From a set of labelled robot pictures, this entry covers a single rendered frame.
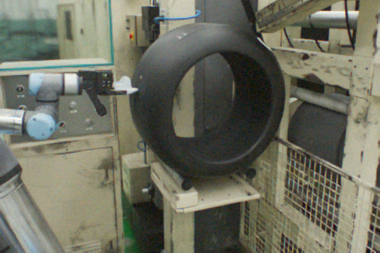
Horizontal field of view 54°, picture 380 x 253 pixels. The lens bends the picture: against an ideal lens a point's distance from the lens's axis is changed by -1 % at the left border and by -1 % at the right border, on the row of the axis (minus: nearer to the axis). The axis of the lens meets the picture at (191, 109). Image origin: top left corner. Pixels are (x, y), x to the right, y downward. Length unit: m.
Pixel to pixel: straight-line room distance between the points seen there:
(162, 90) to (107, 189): 0.98
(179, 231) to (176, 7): 1.09
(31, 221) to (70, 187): 1.34
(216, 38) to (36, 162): 1.14
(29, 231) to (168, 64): 0.74
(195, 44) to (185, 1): 0.43
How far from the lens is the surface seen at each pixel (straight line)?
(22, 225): 0.75
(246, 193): 1.61
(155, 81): 1.28
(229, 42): 1.34
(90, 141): 2.02
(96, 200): 2.14
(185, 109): 1.74
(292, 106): 2.28
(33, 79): 1.30
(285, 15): 1.58
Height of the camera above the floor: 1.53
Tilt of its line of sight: 14 degrees down
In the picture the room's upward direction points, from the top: straight up
